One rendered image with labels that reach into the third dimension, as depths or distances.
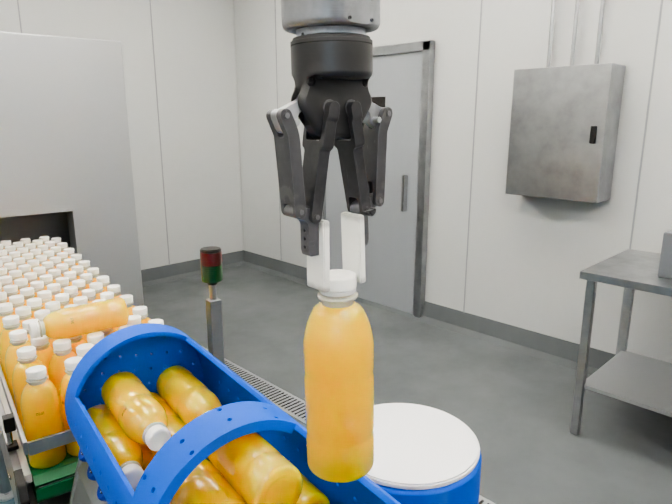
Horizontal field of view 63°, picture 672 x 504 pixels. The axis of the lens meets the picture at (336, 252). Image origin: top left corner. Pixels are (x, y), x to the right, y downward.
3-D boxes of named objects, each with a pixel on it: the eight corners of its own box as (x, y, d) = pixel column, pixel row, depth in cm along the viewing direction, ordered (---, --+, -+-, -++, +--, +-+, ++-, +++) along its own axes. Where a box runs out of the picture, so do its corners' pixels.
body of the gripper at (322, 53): (317, 25, 44) (320, 142, 47) (393, 33, 49) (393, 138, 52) (269, 37, 50) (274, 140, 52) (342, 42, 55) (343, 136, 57)
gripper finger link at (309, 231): (319, 202, 51) (292, 206, 50) (319, 255, 53) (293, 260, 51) (310, 201, 52) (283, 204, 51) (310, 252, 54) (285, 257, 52)
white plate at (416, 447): (467, 501, 88) (466, 508, 88) (488, 417, 113) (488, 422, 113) (310, 462, 98) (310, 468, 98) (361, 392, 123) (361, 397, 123)
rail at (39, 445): (29, 456, 114) (27, 443, 113) (29, 454, 115) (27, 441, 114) (209, 399, 137) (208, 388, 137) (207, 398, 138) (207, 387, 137)
